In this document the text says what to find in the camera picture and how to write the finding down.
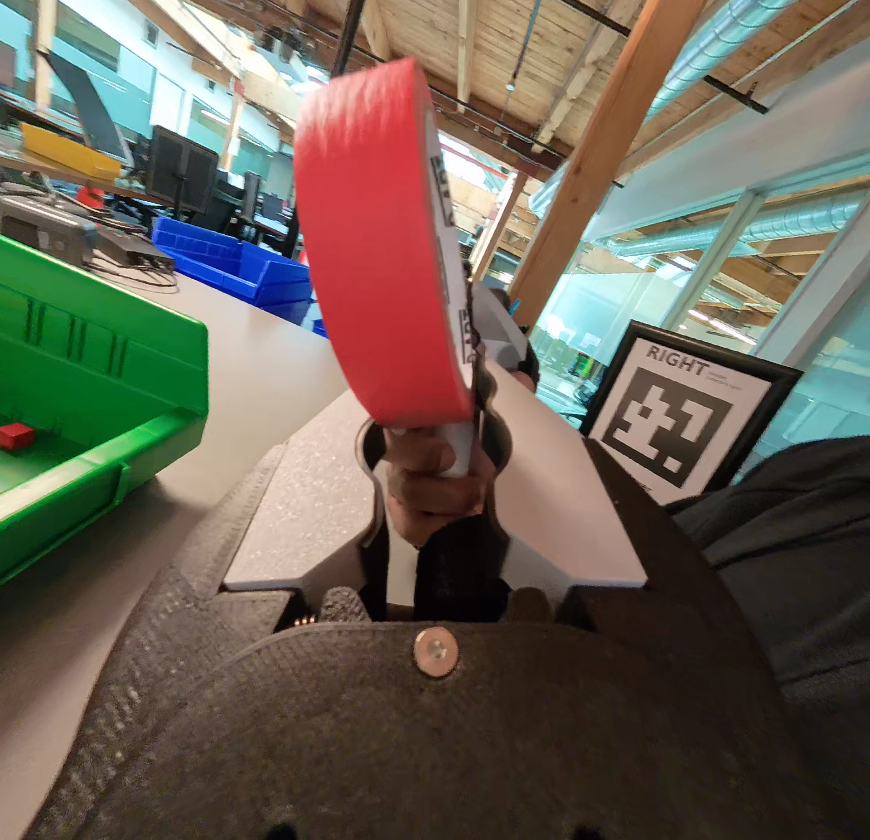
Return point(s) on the yellow plastic bin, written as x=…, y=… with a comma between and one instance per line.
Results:
x=68, y=153

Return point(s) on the black floor lamp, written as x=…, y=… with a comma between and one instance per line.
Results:
x=333, y=105

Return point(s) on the black computer monitor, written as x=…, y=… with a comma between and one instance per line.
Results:
x=182, y=170

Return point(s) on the blue plastic bin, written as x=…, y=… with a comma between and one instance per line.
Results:
x=231, y=269

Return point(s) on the silver air duct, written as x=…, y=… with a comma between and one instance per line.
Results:
x=720, y=37

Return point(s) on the person's right forearm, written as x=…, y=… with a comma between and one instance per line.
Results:
x=781, y=527

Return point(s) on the black framed marker sign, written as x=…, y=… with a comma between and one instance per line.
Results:
x=680, y=418

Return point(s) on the wooden post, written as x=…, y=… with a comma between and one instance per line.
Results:
x=598, y=160

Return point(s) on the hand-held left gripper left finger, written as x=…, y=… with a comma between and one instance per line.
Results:
x=299, y=513

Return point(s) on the green plastic bin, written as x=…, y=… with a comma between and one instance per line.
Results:
x=81, y=350

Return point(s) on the red tape roll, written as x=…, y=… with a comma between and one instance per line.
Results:
x=374, y=241

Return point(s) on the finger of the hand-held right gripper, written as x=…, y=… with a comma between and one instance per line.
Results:
x=499, y=326

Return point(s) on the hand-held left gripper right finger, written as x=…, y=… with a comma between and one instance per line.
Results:
x=571, y=513

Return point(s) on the dark slanted board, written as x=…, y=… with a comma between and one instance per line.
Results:
x=95, y=112

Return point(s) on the grey power unit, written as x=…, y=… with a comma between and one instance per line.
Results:
x=41, y=231

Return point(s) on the black hub box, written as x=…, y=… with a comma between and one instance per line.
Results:
x=136, y=252

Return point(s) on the small red block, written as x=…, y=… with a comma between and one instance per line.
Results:
x=15, y=436

